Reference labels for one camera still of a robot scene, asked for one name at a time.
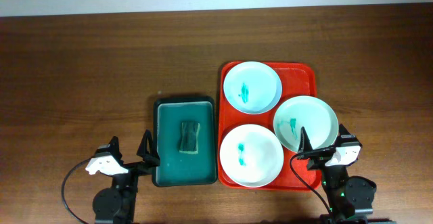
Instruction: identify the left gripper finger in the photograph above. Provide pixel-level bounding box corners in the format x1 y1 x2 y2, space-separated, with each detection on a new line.
109 136 122 165
137 130 160 166

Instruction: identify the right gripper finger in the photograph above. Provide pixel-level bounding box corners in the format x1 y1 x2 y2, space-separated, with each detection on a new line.
298 127 313 153
338 124 349 139

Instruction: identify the light green plate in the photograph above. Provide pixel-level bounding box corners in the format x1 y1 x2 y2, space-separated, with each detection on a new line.
273 95 339 152

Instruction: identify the green yellow sponge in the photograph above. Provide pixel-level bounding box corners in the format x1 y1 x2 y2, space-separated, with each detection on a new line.
179 120 200 154

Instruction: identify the white plate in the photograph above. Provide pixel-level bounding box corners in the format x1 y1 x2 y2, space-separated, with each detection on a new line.
219 124 284 188

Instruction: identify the light blue plate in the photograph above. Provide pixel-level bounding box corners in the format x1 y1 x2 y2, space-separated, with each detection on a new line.
223 62 282 114

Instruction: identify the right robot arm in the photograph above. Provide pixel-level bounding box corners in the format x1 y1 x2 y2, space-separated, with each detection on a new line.
295 125 377 223

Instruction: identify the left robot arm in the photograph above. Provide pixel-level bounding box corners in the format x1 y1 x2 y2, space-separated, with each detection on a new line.
85 130 160 224

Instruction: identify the dark green water tray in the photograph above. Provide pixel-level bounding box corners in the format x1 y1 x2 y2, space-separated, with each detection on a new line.
152 96 217 187

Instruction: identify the red plastic tray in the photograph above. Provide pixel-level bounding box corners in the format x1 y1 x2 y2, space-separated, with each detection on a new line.
217 62 321 192

